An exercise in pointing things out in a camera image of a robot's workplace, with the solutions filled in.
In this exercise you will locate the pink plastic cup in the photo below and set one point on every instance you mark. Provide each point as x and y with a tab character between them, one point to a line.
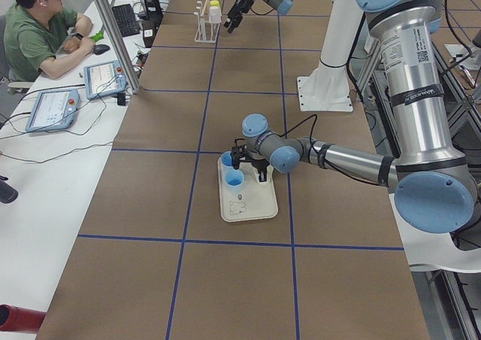
215	15

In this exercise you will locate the blue plastic cup front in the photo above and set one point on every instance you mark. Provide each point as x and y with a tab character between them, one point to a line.
234	180

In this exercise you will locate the blue plastic cup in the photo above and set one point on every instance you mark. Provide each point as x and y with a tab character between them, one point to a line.
226	161
234	180

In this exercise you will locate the blue plastic cup rear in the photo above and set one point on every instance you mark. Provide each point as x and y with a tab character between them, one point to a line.
226	161

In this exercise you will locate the cream plastic tray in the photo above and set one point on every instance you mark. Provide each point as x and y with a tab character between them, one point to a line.
257	200

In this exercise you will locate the black keyboard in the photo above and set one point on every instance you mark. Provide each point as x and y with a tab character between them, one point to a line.
126	20

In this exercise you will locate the green plastic toy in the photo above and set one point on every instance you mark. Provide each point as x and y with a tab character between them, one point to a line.
99	35

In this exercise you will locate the teach pendant far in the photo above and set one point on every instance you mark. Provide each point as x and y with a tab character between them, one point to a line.
104	79

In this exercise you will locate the teach pendant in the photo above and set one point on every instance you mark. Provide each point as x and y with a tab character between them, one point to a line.
104	79
53	110

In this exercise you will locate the black computer mouse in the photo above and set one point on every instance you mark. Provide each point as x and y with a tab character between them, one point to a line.
99	49

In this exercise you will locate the person in green shirt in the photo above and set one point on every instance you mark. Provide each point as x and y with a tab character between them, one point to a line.
44	37

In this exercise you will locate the teach pendant near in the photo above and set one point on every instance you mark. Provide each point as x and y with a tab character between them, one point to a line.
53	110

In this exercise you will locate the black bottle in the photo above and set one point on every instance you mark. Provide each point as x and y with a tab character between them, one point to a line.
7	193

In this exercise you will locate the red bottle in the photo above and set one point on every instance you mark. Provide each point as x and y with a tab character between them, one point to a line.
23	320

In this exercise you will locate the white wire cup rack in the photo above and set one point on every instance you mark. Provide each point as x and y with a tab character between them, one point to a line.
206	33

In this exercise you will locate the aluminium frame post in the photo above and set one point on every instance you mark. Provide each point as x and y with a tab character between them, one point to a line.
113	32

